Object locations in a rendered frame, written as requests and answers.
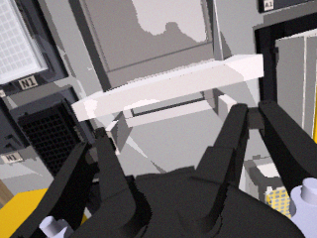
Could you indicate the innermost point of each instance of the black multi-well plate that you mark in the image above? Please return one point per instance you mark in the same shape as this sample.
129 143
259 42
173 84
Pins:
53 134

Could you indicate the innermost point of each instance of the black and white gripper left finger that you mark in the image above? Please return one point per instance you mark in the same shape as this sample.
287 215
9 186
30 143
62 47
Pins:
60 211

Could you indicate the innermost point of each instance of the beige label with h1 text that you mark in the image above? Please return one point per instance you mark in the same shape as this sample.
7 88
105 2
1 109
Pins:
14 157

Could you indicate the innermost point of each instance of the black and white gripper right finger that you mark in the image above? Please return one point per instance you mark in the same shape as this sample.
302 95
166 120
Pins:
292 150

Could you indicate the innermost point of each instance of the grey bench mat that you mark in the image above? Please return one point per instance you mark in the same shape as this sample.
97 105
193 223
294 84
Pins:
165 145

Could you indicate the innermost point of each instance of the yellow open-top box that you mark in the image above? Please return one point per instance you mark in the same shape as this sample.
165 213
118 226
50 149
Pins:
13 214

